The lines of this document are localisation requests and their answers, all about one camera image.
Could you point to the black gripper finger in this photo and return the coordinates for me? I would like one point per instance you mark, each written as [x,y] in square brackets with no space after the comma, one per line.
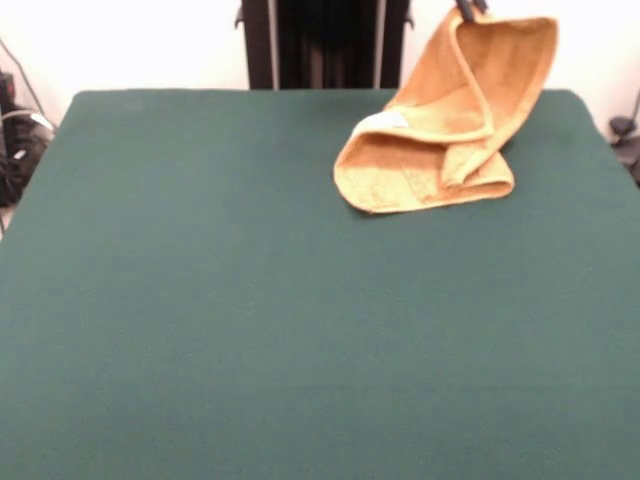
[466,11]
[482,5]

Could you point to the tan terry towel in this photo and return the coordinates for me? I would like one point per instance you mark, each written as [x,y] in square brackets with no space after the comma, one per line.
[400,170]

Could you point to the dark grey stand base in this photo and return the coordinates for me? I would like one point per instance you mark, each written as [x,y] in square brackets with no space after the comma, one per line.
[622,125]

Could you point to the dark green table cloth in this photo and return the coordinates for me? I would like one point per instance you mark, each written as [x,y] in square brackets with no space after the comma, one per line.
[150,350]

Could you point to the black box with red light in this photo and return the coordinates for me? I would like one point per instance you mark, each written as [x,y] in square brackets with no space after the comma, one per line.
[7,87]

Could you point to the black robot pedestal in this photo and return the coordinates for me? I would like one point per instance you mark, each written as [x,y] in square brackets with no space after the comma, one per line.
[260,50]

